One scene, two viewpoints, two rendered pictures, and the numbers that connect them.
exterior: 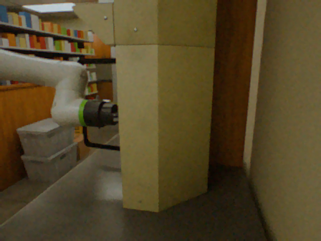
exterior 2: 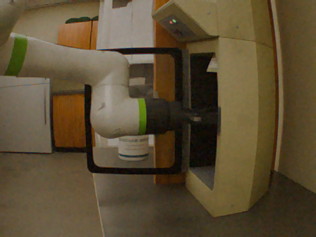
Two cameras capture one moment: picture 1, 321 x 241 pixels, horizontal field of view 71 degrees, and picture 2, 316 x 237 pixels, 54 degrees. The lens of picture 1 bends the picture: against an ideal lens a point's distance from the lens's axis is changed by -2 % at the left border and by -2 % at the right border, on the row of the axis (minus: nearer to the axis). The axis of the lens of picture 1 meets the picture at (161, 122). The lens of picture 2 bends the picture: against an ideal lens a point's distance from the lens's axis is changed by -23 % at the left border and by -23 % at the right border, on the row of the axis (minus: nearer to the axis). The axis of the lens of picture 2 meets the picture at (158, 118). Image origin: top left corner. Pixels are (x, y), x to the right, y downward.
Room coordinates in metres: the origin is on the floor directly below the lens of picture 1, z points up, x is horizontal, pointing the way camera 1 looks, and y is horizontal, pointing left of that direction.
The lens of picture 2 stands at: (-0.18, 0.59, 1.33)
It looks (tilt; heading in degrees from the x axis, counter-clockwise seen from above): 8 degrees down; 338
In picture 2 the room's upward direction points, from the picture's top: straight up
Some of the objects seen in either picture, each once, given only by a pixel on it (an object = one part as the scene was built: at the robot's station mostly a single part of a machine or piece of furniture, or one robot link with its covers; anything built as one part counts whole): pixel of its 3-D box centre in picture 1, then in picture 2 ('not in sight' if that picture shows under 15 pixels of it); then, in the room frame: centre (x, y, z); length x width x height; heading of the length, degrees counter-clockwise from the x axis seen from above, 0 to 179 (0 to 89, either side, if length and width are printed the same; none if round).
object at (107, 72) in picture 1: (110, 106); (132, 111); (0.96, 0.22, 1.19); 0.30 x 0.01 x 0.40; 71
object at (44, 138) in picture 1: (49, 136); not in sight; (2.71, 1.41, 0.49); 0.60 x 0.42 x 0.33; 169
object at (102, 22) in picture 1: (117, 33); (180, 22); (0.77, 0.14, 1.46); 0.32 x 0.11 x 0.10; 169
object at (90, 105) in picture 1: (97, 112); (155, 114); (0.76, 0.22, 1.20); 0.09 x 0.06 x 0.12; 169
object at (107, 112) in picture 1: (117, 114); (183, 116); (0.75, 0.15, 1.20); 0.09 x 0.08 x 0.07; 79
